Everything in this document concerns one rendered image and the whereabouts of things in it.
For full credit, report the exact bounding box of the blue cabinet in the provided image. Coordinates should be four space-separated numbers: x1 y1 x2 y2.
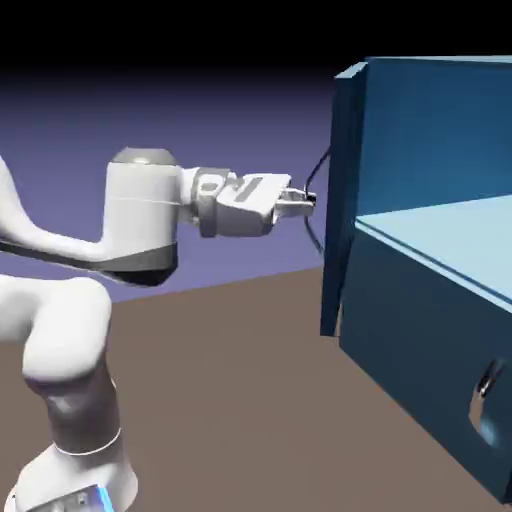
338 55 512 508

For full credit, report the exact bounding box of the blue cabinet door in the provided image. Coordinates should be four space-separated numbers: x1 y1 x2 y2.
319 61 370 338

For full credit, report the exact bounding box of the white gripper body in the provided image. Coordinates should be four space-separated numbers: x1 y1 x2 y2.
199 172 293 239

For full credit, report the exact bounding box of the shiny curved metal handle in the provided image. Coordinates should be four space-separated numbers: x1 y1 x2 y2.
466 356 506 448

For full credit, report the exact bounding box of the dark curved door handle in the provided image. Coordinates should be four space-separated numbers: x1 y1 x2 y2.
302 145 333 257

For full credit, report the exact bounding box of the blue cabinet drawer front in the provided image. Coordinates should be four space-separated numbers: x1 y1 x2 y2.
338 228 512 508

